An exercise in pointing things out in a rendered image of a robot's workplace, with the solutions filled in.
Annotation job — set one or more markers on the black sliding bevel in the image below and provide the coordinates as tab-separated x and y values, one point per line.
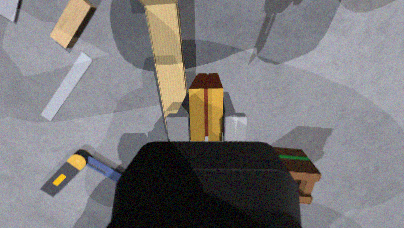
71	167

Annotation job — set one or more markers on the brown wooden slotted block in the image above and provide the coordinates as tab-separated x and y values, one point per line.
301	168

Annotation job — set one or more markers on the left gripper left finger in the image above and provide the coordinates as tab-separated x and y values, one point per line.
178	124

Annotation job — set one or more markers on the light wooden block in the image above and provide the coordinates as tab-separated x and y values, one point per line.
72	22

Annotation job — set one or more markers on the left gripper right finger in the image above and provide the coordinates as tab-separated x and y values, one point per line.
234	124

